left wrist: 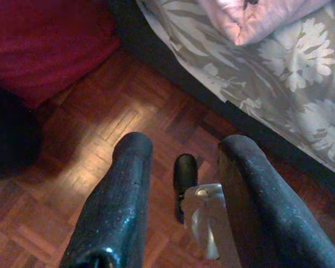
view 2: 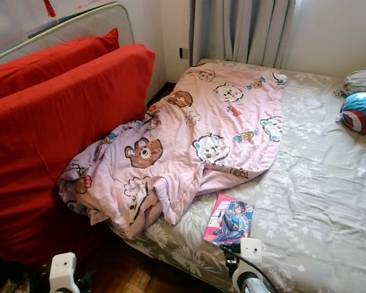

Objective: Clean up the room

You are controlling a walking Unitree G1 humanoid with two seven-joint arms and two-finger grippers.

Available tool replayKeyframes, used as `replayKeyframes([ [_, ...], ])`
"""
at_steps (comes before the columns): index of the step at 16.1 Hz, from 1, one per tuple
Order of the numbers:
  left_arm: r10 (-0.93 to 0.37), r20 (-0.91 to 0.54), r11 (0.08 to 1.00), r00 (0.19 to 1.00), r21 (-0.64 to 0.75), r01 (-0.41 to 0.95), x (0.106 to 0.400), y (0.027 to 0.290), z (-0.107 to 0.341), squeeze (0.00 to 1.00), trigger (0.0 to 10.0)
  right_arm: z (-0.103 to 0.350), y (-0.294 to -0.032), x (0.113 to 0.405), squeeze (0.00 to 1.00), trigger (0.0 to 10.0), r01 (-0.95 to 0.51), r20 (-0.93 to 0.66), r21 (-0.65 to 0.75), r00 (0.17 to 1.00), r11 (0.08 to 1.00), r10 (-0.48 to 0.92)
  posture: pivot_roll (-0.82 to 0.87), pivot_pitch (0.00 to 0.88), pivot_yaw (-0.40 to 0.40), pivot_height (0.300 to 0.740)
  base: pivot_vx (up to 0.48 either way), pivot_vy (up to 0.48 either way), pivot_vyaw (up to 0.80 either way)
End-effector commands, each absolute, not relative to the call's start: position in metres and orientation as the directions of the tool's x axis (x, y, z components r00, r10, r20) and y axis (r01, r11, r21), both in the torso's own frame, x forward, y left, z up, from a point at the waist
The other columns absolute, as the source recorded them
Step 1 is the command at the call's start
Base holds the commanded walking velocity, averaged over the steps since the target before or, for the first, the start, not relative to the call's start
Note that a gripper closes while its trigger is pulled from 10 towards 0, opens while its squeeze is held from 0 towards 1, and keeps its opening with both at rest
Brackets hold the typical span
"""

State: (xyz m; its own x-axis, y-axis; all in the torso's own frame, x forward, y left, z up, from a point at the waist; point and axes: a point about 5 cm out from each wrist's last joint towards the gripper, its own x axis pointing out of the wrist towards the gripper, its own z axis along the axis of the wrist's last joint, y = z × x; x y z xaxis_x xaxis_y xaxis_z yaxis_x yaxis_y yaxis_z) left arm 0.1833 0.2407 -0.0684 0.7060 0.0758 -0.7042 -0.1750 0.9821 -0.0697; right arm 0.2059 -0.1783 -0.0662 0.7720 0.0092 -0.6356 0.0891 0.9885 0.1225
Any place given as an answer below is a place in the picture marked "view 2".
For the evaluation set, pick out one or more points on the manga comic book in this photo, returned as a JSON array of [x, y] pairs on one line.
[[229, 220]]

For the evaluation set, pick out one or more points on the pink cartoon quilt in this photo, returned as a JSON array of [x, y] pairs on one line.
[[207, 122]]

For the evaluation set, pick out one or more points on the stars and stripes bolster pillow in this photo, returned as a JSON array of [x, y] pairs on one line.
[[363, 113]]

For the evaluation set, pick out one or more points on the large red cushion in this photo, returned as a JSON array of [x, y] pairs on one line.
[[49, 152]]

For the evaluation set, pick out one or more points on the grey curtain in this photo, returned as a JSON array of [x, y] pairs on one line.
[[241, 30]]

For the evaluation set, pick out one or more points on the thin red cushion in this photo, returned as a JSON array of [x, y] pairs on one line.
[[49, 64]]

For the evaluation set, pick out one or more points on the white quilted mattress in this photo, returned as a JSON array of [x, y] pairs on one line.
[[85, 24]]

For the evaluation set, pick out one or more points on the red hanging tassel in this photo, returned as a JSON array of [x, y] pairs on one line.
[[49, 8]]

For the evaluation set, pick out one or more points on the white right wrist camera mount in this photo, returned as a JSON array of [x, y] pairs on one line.
[[251, 250]]

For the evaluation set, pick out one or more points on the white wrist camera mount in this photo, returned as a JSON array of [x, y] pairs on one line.
[[251, 250], [64, 273]]

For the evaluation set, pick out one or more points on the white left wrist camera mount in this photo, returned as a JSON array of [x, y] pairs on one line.
[[64, 273]]

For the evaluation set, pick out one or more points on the black wall outlet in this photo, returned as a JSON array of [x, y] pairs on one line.
[[183, 53]]

